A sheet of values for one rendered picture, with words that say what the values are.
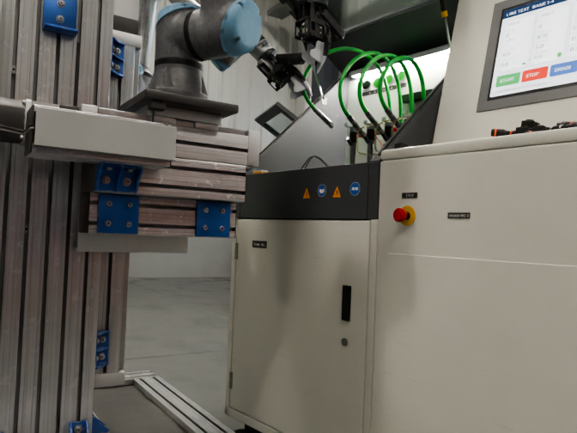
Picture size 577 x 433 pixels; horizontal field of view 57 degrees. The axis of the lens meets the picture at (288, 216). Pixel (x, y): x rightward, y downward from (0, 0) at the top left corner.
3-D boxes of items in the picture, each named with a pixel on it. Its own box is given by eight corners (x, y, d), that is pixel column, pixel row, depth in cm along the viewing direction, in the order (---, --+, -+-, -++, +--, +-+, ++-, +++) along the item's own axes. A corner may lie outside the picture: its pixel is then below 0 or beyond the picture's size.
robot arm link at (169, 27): (177, 75, 138) (179, 22, 139) (218, 69, 131) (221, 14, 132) (142, 60, 128) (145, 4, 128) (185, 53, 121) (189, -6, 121)
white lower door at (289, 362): (227, 406, 195) (235, 219, 198) (232, 405, 197) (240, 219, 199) (359, 472, 146) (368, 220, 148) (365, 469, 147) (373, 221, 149)
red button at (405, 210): (389, 224, 138) (390, 204, 138) (398, 225, 140) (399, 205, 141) (405, 225, 134) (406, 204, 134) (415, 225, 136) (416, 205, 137)
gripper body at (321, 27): (293, 41, 162) (294, 2, 162) (314, 48, 167) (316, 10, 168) (310, 34, 156) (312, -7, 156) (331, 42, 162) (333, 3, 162)
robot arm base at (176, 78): (156, 94, 119) (159, 50, 119) (136, 106, 132) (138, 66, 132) (218, 105, 127) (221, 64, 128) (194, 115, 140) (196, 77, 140)
